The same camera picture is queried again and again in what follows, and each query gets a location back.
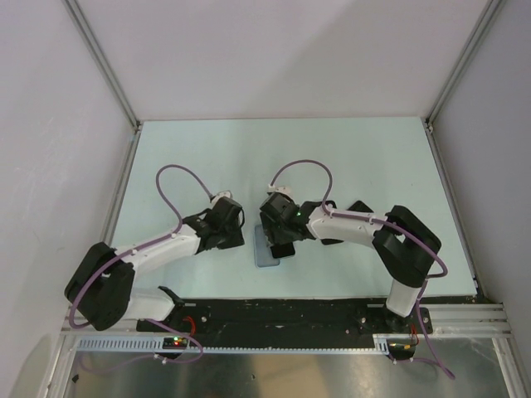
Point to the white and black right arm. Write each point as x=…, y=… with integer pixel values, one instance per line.
x=407, y=247

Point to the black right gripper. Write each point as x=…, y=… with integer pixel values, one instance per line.
x=267, y=225

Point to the black phone case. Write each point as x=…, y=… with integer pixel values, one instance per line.
x=346, y=225

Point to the left circuit board with leds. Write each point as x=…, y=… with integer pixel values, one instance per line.
x=174, y=342

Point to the left aluminium frame post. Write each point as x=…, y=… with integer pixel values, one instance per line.
x=92, y=43

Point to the light blue phone case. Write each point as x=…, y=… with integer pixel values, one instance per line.
x=262, y=253

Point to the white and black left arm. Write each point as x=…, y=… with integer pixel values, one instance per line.
x=102, y=290

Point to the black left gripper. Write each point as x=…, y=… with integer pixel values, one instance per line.
x=236, y=240

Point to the black phone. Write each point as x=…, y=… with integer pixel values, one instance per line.
x=282, y=251

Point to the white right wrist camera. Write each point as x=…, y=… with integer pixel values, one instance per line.
x=284, y=190

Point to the right aluminium frame post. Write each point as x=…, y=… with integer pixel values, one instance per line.
x=475, y=39

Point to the grey slotted cable duct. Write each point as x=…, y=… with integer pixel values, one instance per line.
x=158, y=345

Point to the aluminium front frame rail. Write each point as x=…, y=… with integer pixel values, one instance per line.
x=472, y=315

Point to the right circuit board with wires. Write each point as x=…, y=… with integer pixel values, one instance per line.
x=402, y=351

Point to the aluminium frame post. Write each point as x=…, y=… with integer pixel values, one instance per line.
x=475, y=39
x=92, y=43

